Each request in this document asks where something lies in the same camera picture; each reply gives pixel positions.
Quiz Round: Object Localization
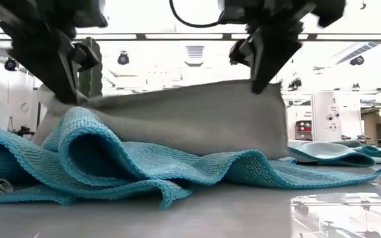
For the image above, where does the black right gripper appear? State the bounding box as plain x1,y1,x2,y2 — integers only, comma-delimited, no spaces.
222,0,314,95

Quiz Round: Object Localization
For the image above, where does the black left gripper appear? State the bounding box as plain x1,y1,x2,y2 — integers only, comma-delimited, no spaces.
0,13,79,105

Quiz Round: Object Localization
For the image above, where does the grey microfiber towel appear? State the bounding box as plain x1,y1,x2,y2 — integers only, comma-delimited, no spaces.
30,79,289,159

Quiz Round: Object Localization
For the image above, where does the light blue microfiber towel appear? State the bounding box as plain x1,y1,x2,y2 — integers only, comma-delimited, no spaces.
288,138,381,167

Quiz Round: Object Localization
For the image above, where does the teal microfiber towel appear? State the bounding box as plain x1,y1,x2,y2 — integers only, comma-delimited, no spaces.
0,105,381,210

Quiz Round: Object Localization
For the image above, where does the black table stand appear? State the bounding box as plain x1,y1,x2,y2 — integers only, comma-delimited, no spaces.
35,99,43,132

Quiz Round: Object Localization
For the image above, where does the white pillar cabinet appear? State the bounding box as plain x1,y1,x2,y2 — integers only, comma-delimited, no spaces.
310,90,343,142

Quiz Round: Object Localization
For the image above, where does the red storage shelf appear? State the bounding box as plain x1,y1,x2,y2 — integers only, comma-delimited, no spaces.
295,120,312,141

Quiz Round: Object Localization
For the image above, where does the long LED light bar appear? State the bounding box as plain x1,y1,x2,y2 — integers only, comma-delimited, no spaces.
0,32,381,42

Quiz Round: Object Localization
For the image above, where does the light wooden cabinet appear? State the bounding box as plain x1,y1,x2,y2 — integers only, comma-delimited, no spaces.
362,107,381,146

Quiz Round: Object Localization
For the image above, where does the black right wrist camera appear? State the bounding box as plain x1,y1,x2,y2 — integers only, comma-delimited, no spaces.
228,38,256,66

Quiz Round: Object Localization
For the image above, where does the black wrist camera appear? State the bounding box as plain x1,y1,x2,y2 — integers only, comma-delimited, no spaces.
73,42,101,73
228,38,256,66

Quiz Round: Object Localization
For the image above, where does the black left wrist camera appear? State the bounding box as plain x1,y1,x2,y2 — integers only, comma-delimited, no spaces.
73,42,101,73

